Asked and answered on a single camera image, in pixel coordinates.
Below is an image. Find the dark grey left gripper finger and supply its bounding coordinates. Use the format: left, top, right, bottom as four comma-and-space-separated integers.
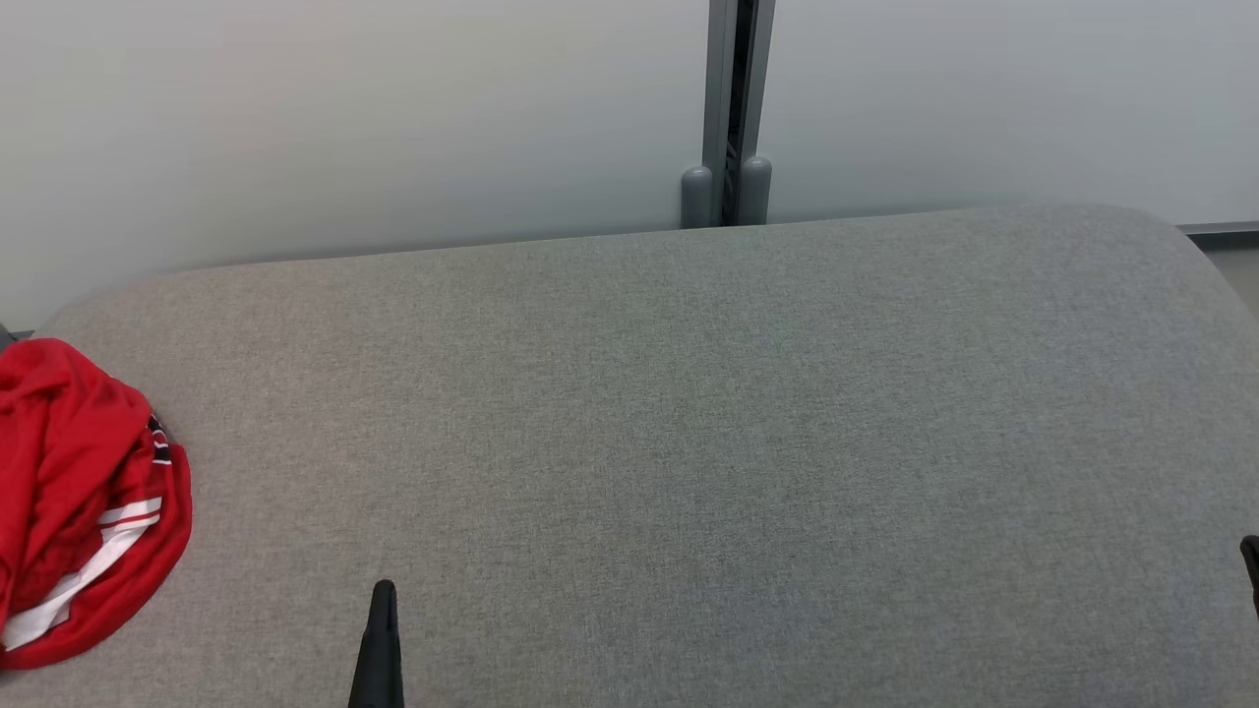
348, 579, 405, 708

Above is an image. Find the red white basketball jersey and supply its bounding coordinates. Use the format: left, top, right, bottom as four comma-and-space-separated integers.
0, 413, 193, 670

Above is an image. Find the grey partition post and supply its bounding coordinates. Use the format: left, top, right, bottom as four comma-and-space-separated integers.
682, 0, 739, 229
738, 0, 776, 227

